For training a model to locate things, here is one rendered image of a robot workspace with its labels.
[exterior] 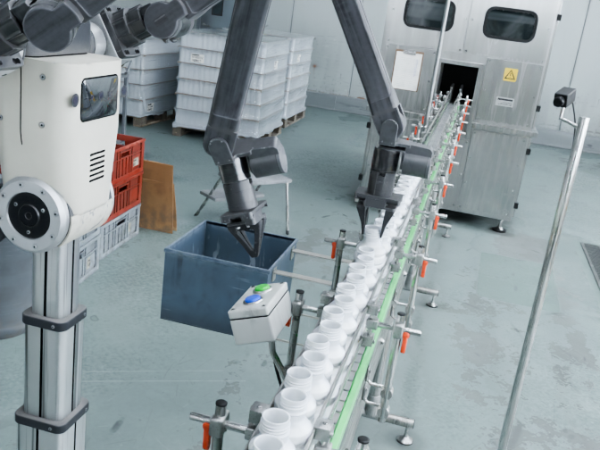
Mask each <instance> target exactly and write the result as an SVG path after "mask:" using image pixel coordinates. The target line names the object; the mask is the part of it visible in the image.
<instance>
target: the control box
mask: <svg viewBox="0 0 600 450"><path fill-rule="evenodd" d="M269 286H270V288H268V289H266V290H264V291H254V288H255V287H256V286H251V287H250V288H249V289H248V290H247V291H246V292H245V293H244V294H243V295H242V296H241V298H240V299H239V300H238V301H237V302H236V303H235V304H234V305H233V306H232V308H231V309H230V310H229V311H228V314H229V318H230V324H231V328H232V331H233V335H234V339H235V342H236V345H245V344H254V343H263V342H269V353H270V356H271V359H272V360H273V364H274V369H275V372H276V376H277V379H278V382H279V386H280V385H281V383H282V381H281V378H282V379H283V380H284V378H285V377H286V375H287V372H286V370H285V368H284V366H283V364H282V362H281V360H280V358H279V356H278V354H277V352H276V343H275V339H276V338H277V336H278V335H279V333H280V332H281V331H282V329H283V328H284V326H285V325H286V323H287V322H288V320H289V319H290V317H291V316H292V313H291V309H292V305H291V300H290V296H289V292H288V285H287V282H280V283H273V284H269ZM251 295H259V296H260V297H261V299H260V300H258V301H255V302H252V303H246V302H245V299H246V297H248V296H251ZM280 376H281V378H280Z"/></svg>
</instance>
